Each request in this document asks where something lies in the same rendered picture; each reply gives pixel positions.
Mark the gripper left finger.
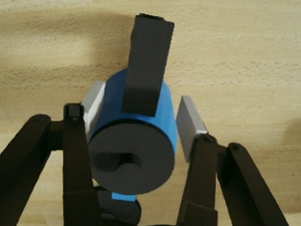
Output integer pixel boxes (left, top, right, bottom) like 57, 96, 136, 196
0, 80, 105, 226

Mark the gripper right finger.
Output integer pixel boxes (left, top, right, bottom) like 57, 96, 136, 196
175, 95, 289, 226

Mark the black round disc with center stud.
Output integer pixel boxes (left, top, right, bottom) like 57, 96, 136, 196
94, 186, 141, 225

